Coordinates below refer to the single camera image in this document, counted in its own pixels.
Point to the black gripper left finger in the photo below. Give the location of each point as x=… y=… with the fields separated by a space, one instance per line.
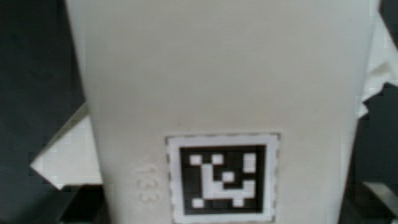
x=81 y=207

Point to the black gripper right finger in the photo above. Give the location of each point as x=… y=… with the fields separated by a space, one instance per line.
x=369 y=204

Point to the white cabinet body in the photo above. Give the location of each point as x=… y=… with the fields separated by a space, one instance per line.
x=65 y=162

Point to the white cabinet top block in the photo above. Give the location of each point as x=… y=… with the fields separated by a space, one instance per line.
x=222 y=82

